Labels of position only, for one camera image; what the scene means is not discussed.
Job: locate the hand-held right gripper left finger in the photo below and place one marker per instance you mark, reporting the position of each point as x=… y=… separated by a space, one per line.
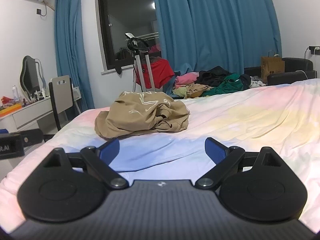
x=110 y=150

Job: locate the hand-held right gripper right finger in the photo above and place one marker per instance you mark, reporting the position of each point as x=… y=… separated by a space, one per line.
x=214 y=151

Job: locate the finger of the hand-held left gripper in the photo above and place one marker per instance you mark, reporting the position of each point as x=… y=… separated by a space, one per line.
x=32 y=137

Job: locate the tan printed t-shirt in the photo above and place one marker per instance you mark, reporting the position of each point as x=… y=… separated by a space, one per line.
x=140 y=115

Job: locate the white dressing table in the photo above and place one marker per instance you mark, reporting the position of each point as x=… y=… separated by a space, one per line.
x=27 y=116

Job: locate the orange box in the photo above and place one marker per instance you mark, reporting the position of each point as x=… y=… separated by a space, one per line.
x=11 y=110

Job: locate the red object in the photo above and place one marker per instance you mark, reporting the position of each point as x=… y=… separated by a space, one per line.
x=6 y=100

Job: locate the white bottle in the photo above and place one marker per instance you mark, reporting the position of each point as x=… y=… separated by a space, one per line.
x=15 y=92

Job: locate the pastel bedsheet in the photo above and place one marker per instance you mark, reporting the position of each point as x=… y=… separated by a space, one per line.
x=250 y=115

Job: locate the grey black chair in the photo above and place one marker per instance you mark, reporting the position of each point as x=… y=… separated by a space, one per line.
x=61 y=95

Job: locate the wavy mirror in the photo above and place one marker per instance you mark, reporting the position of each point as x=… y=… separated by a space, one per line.
x=30 y=76

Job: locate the light brown garment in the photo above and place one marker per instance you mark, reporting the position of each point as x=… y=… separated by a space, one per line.
x=197 y=90

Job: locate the green garment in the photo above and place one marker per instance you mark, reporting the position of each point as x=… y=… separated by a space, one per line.
x=228 y=87

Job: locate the yellow garment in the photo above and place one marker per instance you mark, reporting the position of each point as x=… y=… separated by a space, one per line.
x=180 y=91

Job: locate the black garment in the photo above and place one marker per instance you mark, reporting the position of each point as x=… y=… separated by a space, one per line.
x=215 y=76

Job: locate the blue garment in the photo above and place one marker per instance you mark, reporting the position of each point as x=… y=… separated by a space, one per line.
x=171 y=87

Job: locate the pink garment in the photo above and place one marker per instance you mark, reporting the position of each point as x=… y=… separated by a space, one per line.
x=187 y=78

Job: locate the white patterned cloth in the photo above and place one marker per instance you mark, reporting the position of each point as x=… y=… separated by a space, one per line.
x=257 y=83

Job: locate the red garment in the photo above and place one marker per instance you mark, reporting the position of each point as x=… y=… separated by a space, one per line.
x=160 y=72

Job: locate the silver tripod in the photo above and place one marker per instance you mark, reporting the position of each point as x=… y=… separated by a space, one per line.
x=147 y=65

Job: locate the narrow blue curtain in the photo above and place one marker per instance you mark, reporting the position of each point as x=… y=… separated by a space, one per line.
x=71 y=42

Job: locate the brown garment on dark heap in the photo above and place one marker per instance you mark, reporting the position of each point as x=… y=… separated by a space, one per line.
x=272 y=66

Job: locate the black sofa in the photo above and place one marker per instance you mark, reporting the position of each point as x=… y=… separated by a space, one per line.
x=297 y=66

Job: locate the wide blue curtain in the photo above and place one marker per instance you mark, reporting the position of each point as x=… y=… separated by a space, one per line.
x=215 y=25

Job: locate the dark window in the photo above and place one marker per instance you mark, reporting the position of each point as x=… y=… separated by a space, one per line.
x=127 y=12

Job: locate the black wall socket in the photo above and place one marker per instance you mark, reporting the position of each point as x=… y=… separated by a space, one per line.
x=40 y=12

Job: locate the black wall charger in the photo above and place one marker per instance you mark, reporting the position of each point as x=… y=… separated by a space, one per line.
x=314 y=50

